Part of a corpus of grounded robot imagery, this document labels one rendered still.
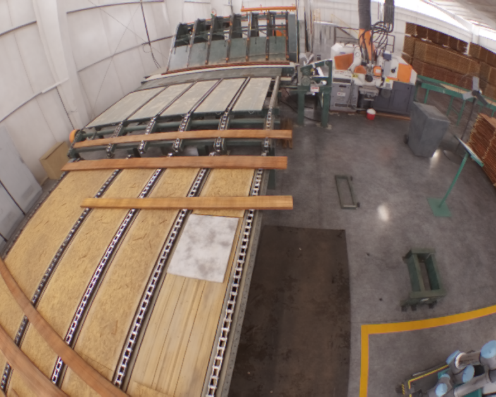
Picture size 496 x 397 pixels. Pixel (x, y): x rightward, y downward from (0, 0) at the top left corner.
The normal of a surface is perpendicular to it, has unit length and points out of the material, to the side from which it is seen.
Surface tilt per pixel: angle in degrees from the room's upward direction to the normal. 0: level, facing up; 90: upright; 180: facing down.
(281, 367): 0
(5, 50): 88
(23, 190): 90
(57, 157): 89
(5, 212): 90
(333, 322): 0
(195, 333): 0
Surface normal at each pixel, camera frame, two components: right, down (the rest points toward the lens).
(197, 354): -0.09, -0.71
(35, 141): 0.98, 0.07
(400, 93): -0.17, 0.70
